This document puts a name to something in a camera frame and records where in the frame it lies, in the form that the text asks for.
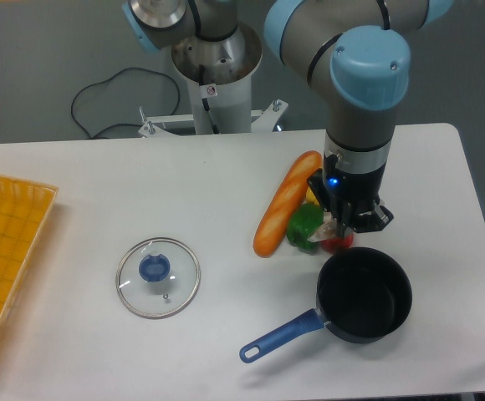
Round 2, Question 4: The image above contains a red bell pepper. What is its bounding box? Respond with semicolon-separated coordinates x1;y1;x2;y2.
320;234;355;254

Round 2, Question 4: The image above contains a black cable on floor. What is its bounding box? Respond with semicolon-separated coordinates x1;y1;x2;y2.
70;67;181;140

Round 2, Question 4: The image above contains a toast slice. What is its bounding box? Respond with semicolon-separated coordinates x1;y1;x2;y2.
308;212;336;243

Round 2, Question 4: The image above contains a green bell pepper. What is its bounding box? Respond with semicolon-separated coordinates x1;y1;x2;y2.
286;203;324;253

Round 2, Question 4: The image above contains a dark pot with blue handle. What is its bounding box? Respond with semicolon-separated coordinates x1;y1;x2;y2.
239;247;412;363

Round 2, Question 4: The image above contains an orange baguette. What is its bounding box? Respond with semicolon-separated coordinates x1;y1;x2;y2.
253;150;323;257

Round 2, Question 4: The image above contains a yellow woven basket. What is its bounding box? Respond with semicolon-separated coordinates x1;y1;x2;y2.
0;175;59;327

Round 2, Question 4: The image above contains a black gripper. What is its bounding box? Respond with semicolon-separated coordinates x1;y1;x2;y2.
307;155;394;238

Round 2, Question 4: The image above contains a yellow bell pepper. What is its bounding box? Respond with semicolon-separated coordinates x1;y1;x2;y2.
305;188;320;206

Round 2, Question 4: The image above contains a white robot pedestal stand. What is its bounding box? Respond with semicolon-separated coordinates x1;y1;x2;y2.
137;20;289;139

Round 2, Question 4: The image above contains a glass lid with blue knob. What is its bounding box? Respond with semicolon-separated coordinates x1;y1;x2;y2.
115;237;202;319

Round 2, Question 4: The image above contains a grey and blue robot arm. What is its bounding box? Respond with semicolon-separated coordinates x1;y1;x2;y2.
122;1;451;241

